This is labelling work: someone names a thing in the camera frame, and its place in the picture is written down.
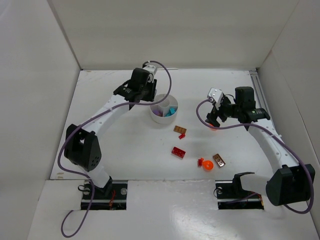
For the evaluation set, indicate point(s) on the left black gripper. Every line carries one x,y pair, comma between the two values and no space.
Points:
149,92

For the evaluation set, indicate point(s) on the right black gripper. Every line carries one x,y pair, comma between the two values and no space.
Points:
218,113

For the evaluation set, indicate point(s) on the small lavender lego brick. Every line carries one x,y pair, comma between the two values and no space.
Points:
158,112

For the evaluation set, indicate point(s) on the white round divided container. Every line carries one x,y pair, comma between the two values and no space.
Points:
169,102

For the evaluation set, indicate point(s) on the red lego brick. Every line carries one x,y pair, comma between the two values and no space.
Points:
178,152

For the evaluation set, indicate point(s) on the teal lego brick pair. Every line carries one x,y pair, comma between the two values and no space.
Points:
169,114

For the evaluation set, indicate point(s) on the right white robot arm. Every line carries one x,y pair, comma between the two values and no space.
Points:
292,180

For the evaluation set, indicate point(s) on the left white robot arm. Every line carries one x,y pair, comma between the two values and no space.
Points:
83,148

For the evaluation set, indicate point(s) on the tan lego plate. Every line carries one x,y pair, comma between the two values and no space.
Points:
180,129

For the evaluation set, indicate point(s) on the brown lego plate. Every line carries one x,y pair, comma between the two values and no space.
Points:
219,161

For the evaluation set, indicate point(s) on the small red lego piece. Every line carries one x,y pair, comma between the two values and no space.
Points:
181,136

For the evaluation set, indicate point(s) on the orange round lego dish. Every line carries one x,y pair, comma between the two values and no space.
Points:
208,165

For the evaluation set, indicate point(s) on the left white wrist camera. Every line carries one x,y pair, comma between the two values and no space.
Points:
152,69

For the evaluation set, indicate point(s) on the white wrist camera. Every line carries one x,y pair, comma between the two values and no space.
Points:
215,96
152,69

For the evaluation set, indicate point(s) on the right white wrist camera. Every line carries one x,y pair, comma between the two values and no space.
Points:
215,96

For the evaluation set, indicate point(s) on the aluminium rail right side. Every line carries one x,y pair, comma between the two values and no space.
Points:
260,96

